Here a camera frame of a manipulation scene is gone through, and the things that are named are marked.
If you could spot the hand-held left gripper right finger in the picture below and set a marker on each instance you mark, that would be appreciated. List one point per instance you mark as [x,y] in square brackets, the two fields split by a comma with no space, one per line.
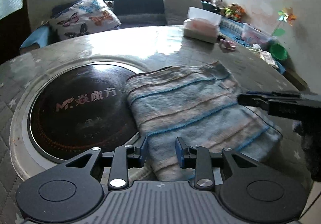
[180,151]

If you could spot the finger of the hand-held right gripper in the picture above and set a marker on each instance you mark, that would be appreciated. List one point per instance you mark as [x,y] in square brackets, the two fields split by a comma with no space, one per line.
[275,94]
[253,101]

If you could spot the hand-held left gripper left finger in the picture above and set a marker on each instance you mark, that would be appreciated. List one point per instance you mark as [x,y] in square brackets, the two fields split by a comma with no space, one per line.
[144,151]

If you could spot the blue striped garment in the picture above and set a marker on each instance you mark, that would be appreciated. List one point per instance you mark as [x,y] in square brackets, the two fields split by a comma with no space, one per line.
[188,113]

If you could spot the person's right forearm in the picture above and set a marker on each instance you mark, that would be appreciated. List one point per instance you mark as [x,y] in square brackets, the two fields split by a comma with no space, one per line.
[312,153]

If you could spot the grey quilted star tablecloth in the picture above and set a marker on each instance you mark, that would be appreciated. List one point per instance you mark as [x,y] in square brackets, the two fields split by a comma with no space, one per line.
[250,68]

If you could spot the plastic wrapped packet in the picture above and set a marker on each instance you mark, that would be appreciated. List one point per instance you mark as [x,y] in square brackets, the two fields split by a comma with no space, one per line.
[268,58]

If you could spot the green plastic bucket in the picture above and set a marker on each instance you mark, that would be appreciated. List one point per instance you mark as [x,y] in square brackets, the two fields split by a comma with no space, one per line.
[278,50]

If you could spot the small pink object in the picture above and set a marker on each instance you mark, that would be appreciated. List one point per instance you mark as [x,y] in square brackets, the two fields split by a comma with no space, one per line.
[228,44]

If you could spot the clear plastic box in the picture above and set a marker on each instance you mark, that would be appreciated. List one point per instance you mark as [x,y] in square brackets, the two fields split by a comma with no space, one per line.
[253,34]

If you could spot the round built-in induction cooktop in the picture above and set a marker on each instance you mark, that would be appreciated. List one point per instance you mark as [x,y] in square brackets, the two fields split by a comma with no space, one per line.
[75,113]

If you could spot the colourful pinwheel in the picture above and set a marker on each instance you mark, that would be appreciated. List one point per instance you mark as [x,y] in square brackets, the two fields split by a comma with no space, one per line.
[286,15]

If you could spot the orange tiger plush toy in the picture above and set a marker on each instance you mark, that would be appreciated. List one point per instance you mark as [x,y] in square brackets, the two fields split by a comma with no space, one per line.
[240,14]

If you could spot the white tissue box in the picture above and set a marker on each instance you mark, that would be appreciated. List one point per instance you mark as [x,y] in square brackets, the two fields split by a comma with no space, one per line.
[200,29]

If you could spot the stuffed toys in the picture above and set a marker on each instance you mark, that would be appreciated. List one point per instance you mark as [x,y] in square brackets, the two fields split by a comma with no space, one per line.
[230,10]

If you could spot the black and white plush toy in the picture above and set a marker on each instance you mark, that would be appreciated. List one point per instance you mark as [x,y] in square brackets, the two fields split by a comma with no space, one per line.
[217,3]

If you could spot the grey cushion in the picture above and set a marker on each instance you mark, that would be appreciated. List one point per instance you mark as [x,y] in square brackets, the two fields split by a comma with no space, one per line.
[178,8]

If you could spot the teal window bench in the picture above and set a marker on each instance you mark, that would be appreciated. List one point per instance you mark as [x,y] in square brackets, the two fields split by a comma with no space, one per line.
[140,10]

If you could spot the butterfly print pillow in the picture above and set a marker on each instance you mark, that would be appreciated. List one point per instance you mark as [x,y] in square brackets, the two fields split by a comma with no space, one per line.
[82,18]

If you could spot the blue pillow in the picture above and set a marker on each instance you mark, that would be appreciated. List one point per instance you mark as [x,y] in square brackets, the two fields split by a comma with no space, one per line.
[37,35]

